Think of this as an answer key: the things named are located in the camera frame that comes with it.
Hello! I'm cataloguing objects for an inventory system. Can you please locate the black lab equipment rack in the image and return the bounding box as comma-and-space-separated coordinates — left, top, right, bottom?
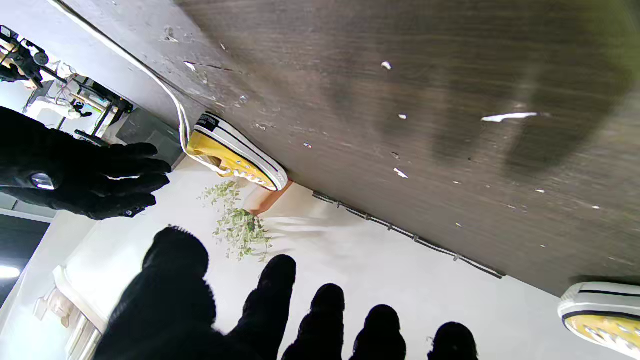
0, 25, 135, 147

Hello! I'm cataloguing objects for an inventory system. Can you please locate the dark grey box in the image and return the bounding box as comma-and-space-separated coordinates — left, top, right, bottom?
116, 108, 185, 167

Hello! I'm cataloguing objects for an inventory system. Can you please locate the black cable strip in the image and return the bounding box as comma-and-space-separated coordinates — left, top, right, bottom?
312, 191, 506, 280

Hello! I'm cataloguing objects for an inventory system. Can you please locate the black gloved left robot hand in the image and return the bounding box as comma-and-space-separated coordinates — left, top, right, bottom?
92, 226, 479, 360

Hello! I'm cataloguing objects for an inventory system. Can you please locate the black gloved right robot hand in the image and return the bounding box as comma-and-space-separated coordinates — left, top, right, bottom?
0, 106, 172, 221

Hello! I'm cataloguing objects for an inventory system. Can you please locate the green plant in terracotta pot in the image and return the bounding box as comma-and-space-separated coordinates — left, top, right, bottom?
199, 180, 293, 263

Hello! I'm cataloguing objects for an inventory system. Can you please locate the yellow canvas sneaker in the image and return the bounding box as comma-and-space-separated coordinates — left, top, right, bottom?
557, 282, 640, 359
186, 112, 289, 192

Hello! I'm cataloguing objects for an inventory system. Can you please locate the white shoelace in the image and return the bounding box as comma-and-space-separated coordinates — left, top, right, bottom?
49, 0, 223, 176

